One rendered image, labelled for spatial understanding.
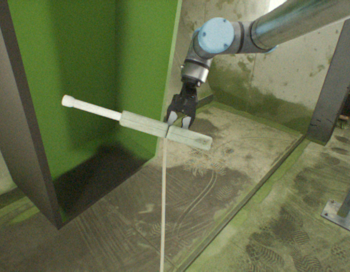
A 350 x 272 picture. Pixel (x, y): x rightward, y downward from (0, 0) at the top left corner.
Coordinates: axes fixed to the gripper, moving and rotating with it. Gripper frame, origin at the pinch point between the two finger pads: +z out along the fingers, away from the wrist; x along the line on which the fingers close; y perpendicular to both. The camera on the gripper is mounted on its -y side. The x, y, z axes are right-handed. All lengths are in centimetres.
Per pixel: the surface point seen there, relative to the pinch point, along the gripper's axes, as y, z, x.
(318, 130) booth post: 115, -39, -151
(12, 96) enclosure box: -14.6, 2.3, 44.7
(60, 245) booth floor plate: 54, 82, 30
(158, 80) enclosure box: 30.4, -19.5, 8.7
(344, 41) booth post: 87, -103, -120
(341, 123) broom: 140, -58, -194
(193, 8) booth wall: 192, -126, -14
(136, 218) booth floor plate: 63, 61, -8
